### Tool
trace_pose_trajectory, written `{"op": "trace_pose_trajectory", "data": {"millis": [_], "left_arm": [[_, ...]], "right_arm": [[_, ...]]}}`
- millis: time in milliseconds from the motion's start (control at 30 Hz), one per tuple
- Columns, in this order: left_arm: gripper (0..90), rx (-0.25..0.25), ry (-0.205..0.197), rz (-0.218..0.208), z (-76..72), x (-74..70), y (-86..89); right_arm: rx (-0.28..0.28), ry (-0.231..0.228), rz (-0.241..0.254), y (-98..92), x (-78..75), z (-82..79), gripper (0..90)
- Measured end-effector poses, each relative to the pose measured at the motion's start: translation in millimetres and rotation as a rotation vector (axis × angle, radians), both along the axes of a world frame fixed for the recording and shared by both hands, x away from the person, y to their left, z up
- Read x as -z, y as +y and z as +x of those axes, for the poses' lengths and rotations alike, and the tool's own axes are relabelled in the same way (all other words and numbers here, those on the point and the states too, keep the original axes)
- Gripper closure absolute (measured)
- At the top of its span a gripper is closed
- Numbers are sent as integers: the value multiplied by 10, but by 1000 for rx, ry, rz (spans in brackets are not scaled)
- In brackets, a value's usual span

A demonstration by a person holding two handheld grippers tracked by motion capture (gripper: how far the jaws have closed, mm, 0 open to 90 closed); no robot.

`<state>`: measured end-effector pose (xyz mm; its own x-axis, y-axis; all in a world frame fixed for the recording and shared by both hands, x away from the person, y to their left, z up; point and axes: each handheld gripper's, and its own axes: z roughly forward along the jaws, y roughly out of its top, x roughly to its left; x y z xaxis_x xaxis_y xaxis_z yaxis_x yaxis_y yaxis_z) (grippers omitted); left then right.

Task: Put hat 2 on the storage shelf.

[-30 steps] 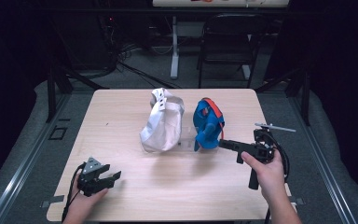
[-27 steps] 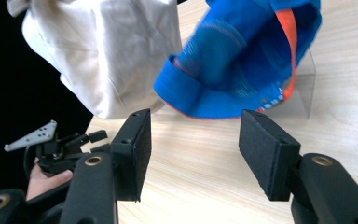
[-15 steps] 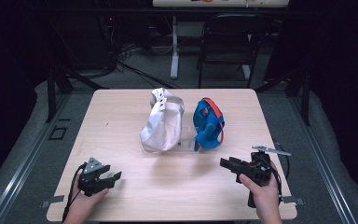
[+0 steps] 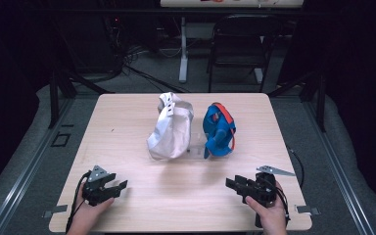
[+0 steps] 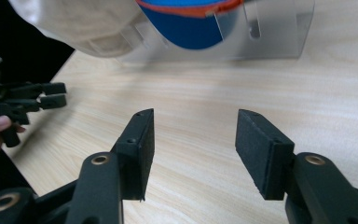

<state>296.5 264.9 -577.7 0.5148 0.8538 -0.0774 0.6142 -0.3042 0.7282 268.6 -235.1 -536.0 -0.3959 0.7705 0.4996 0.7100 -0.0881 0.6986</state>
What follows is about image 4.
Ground black floor cables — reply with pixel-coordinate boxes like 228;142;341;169
109;19;192;94

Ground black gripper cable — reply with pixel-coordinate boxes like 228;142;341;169
65;169;93;235
273;146;306;226

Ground black folding chair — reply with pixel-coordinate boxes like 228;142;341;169
206;14;281;94

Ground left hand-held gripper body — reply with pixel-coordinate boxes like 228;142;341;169
81;164;118;208

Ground white cap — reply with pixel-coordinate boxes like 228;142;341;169
146;91;196;162

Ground grey metal table bracket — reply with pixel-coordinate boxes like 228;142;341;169
294;204;321;217
41;204;70;219

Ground aluminium floor rail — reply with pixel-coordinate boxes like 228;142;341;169
303;97;376;235
0;97;76;235

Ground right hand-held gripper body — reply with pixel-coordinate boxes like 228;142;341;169
240;164;297;229

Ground black metal stand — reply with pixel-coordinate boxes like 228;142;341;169
47;63;116;129
267;69;328;133

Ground person's left hand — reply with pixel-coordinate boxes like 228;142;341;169
73;182;116;230

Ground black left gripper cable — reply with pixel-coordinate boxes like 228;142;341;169
65;169;93;235

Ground blue cap with orange strap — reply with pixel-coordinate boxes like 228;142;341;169
202;102;238;161

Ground white desk leg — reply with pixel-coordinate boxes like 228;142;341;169
178;16;190;84

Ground person's right hand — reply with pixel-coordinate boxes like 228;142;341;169
244;180;290;231

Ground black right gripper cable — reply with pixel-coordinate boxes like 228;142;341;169
273;146;306;226

